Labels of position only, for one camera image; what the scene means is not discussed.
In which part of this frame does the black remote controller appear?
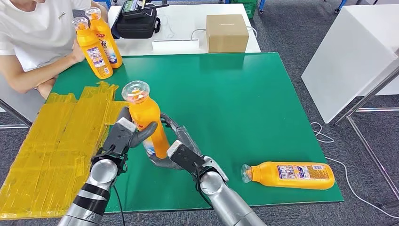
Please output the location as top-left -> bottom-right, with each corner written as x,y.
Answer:
120,0 -> 170,19

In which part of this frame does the person's right hand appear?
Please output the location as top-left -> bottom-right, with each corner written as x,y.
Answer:
70,40 -> 86,63

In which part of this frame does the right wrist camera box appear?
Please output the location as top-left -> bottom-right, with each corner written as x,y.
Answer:
167,139 -> 208,176

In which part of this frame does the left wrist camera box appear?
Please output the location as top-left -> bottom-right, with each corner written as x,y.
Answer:
104,117 -> 138,157

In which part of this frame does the black carry bag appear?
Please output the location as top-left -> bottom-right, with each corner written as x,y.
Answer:
116,8 -> 162,40

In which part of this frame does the white floor cable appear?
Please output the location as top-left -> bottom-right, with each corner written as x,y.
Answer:
309,121 -> 399,219

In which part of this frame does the person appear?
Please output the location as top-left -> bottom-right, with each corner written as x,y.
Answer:
0,0 -> 108,100

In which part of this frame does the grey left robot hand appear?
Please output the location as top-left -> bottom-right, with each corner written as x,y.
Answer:
118,107 -> 159,149

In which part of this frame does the metal table leg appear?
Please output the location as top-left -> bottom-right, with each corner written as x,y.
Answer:
0,102 -> 32,129

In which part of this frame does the green table mat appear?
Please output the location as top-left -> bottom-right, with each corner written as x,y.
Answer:
49,52 -> 344,214

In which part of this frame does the dark blue case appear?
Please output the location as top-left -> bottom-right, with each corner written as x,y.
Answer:
111,20 -> 121,40

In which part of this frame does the brown cardboard box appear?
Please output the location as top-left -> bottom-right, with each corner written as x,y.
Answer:
206,14 -> 250,54

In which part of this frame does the white side table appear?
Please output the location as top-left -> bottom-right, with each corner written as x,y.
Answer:
0,73 -> 46,125
301,3 -> 399,124

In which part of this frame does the orange detergent bottle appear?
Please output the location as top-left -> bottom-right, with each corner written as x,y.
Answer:
72,16 -> 114,80
85,7 -> 123,69
121,80 -> 171,160
240,161 -> 335,191

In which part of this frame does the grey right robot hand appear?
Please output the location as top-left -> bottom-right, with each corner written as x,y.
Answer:
146,113 -> 202,171

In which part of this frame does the green plastic crate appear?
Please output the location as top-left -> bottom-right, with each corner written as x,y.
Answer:
230,0 -> 259,19

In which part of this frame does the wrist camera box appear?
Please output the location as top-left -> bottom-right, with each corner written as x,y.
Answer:
104,117 -> 138,157
167,139 -> 208,176

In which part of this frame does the metal stand frame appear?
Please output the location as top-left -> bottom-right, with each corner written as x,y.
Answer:
335,62 -> 399,209

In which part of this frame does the yellow taped cardboard sheet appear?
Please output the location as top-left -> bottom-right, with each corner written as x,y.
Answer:
0,81 -> 129,220

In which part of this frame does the white power strip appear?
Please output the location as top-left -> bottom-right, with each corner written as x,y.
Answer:
152,40 -> 200,52

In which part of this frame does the white power strip cable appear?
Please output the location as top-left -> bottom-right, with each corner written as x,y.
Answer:
191,26 -> 259,41

